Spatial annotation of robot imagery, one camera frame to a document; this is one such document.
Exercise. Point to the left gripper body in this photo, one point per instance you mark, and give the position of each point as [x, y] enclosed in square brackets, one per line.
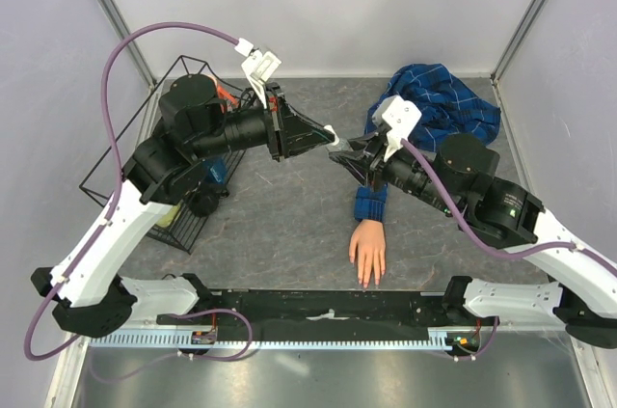
[276, 124]

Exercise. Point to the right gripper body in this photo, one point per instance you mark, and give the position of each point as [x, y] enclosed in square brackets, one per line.
[382, 159]

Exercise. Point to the blue glass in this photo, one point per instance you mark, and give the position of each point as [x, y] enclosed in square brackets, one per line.
[216, 171]

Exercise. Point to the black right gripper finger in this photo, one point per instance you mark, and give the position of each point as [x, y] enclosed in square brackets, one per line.
[369, 142]
[356, 165]

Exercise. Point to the light blue cable duct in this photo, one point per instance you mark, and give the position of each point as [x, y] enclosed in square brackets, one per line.
[294, 335]

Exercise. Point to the black wire dish rack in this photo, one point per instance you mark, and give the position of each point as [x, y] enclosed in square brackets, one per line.
[155, 168]

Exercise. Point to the aluminium corner post right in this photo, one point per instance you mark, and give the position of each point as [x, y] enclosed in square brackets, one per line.
[530, 15]

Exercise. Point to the mannequin hand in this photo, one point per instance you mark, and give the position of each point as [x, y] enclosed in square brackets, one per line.
[367, 250]

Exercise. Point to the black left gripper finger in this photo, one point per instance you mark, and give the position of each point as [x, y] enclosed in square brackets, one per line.
[298, 123]
[300, 144]

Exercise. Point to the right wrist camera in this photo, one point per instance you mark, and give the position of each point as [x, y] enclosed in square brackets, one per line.
[396, 118]

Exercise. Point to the aluminium corner post left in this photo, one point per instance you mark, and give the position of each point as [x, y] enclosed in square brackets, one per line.
[118, 23]

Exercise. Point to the blue plaid shirt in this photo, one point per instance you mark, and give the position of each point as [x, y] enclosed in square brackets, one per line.
[447, 106]

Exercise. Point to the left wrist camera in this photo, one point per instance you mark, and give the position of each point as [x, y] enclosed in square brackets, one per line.
[258, 67]

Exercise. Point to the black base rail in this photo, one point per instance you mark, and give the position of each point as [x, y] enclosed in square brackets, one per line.
[328, 314]

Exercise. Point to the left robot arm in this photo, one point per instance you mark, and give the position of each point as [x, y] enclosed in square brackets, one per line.
[91, 297]

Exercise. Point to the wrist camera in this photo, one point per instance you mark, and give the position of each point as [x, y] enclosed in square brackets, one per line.
[396, 118]
[258, 67]

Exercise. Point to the yellow mug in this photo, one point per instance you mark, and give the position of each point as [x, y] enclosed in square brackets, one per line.
[166, 220]

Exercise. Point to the aluminium corner post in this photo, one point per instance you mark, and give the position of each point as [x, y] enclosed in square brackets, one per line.
[118, 23]
[530, 15]

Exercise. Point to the orange mug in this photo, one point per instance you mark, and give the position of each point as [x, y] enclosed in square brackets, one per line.
[230, 101]

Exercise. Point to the white nail polish cap brush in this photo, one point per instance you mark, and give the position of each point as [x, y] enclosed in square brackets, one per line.
[331, 130]

